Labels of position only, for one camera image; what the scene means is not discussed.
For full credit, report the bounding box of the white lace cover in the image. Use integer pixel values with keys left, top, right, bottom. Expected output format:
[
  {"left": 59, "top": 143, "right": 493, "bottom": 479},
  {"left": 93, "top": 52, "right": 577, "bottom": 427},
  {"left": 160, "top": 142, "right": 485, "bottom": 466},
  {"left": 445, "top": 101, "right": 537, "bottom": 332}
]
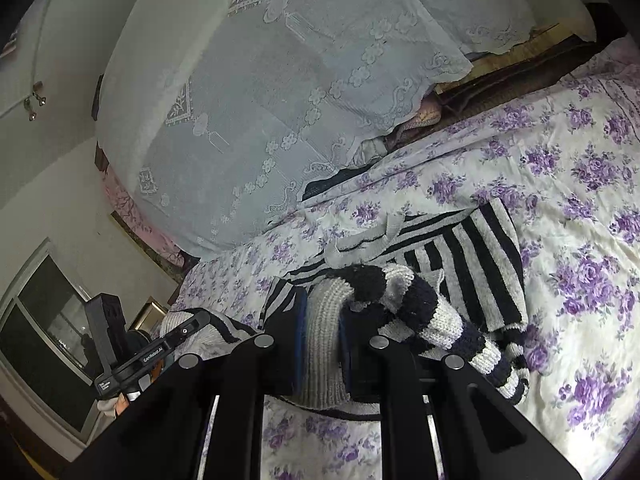
[{"left": 94, "top": 0, "right": 598, "bottom": 262}]

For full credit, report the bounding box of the purple floral bed sheet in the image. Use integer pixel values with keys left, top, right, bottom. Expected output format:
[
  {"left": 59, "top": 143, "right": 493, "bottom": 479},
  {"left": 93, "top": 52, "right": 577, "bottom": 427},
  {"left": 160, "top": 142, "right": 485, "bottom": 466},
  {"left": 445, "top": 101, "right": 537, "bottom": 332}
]
[{"left": 170, "top": 35, "right": 640, "bottom": 480}]

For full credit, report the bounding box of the brown folded blanket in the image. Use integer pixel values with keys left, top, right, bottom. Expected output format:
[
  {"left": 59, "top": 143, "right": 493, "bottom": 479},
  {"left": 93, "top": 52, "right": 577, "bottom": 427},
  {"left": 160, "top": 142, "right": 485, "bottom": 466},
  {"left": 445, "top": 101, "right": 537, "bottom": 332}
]
[{"left": 434, "top": 22, "right": 603, "bottom": 117}]

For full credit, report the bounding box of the black and grey striped sweater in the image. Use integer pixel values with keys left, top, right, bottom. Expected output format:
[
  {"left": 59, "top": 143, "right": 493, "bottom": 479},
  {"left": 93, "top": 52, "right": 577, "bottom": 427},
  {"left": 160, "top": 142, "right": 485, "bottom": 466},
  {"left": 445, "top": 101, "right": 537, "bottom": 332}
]
[{"left": 160, "top": 197, "right": 532, "bottom": 422}]

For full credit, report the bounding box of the pink floral cloth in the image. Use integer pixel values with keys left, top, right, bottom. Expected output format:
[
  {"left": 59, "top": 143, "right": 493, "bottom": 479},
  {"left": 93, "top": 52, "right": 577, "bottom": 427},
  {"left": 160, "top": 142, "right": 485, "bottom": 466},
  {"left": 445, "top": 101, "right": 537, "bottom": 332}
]
[{"left": 102, "top": 170, "right": 197, "bottom": 269}]

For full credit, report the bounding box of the hanging pull cord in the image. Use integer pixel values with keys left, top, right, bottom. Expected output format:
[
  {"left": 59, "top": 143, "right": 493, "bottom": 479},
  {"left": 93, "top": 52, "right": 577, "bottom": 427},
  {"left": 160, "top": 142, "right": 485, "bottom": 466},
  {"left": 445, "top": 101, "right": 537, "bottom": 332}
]
[{"left": 24, "top": 0, "right": 56, "bottom": 122}]

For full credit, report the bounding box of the grey folded cloth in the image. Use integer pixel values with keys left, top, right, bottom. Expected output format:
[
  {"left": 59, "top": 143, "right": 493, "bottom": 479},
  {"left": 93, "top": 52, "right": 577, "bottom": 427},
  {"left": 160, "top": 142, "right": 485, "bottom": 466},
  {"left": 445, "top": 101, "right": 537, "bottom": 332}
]
[{"left": 349, "top": 136, "right": 390, "bottom": 167}]

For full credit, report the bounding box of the wooden frame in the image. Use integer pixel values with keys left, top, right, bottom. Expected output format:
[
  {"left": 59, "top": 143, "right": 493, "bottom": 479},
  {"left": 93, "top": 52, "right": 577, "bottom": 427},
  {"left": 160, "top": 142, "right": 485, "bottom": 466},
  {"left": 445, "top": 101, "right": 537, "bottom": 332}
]
[{"left": 126, "top": 298, "right": 170, "bottom": 332}]

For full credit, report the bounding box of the dark folded cloth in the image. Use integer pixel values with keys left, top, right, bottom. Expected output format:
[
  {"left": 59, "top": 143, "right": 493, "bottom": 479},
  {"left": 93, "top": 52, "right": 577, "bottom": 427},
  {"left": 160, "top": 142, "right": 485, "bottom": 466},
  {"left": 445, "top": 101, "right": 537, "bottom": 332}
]
[{"left": 302, "top": 164, "right": 373, "bottom": 202}]

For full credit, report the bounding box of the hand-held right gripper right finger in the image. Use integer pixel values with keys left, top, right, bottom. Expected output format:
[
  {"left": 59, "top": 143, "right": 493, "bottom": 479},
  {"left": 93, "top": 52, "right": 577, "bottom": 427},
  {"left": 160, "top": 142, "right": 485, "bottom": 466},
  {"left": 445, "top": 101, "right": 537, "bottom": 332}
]
[{"left": 339, "top": 304, "right": 583, "bottom": 480}]

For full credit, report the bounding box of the window with white frame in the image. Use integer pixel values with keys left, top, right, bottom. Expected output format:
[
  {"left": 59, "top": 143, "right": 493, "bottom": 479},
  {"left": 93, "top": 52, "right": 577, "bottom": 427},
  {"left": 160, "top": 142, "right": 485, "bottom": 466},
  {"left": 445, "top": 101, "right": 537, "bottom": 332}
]
[{"left": 0, "top": 237, "right": 108, "bottom": 448}]

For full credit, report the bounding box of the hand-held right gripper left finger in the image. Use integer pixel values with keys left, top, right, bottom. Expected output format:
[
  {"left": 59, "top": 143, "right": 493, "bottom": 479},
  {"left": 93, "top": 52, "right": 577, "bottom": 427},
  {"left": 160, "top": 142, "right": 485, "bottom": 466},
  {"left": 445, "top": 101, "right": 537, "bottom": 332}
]
[{"left": 60, "top": 289, "right": 308, "bottom": 480}]

